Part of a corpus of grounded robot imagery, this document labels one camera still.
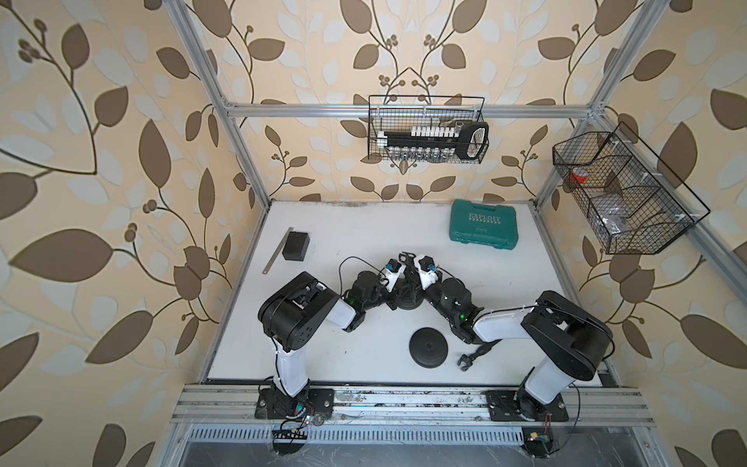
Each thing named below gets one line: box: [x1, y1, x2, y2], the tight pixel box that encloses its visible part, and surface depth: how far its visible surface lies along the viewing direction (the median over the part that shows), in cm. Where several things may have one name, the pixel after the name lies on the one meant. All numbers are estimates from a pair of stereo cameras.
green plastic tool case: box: [449, 198, 519, 251], surface depth 110 cm
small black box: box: [282, 230, 311, 262], surface depth 107 cm
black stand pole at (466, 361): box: [457, 338, 503, 372], surface depth 82 cm
